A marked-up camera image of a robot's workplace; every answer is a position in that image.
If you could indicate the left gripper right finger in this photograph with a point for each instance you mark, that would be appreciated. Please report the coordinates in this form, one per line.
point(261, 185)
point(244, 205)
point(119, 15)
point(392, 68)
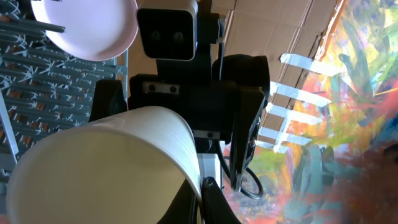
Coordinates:
point(215, 209)

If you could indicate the colourful painted board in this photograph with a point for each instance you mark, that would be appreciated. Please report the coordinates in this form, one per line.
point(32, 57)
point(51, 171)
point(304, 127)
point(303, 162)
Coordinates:
point(327, 147)

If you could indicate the pink round plate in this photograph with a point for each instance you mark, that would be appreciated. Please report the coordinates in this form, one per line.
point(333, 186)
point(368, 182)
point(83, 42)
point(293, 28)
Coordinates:
point(95, 30)

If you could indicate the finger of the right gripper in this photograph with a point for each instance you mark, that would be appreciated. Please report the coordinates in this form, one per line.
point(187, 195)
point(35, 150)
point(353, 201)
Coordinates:
point(108, 99)

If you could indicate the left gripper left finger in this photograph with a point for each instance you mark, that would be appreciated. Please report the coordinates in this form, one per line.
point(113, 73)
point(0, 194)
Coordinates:
point(184, 207)

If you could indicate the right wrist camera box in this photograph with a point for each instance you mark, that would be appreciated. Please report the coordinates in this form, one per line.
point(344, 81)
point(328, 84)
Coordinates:
point(168, 28)

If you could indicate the white paper cup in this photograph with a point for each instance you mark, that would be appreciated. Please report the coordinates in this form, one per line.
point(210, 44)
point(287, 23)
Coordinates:
point(126, 168)

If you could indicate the grey dishwasher rack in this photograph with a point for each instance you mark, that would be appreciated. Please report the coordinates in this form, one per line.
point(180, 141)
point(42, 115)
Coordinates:
point(44, 90)

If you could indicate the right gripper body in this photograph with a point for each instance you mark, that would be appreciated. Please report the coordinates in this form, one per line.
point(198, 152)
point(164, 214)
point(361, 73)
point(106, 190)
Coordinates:
point(229, 108)

